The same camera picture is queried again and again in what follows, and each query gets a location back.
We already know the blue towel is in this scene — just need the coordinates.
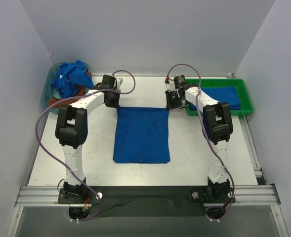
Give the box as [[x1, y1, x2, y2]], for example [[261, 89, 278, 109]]
[[113, 107, 170, 164], [185, 86, 241, 112]]

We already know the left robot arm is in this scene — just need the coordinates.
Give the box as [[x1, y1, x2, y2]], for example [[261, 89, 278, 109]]
[[55, 75, 123, 198]]

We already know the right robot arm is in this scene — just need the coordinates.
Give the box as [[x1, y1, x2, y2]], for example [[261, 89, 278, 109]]
[[165, 86, 233, 185]]

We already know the pile of blue towels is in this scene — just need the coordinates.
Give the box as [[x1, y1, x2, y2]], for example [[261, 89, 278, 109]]
[[51, 60, 94, 98]]

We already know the orange brown towel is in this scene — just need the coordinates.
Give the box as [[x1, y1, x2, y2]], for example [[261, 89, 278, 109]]
[[48, 70, 93, 108]]

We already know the teal plastic basket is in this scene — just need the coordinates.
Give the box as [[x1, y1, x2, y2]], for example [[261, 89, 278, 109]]
[[41, 62, 91, 114]]

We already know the green plastic tray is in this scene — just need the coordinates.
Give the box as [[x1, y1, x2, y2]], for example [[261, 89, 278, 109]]
[[182, 78, 255, 117]]

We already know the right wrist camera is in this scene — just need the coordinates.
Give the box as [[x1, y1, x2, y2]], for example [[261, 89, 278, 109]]
[[173, 75, 186, 89]]

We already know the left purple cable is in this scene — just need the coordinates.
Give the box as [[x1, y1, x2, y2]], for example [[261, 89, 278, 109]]
[[35, 69, 136, 221]]

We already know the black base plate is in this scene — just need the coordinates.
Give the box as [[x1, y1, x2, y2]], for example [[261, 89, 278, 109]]
[[57, 184, 235, 219]]

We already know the aluminium frame rail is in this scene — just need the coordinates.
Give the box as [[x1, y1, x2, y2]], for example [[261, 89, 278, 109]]
[[15, 185, 281, 207]]

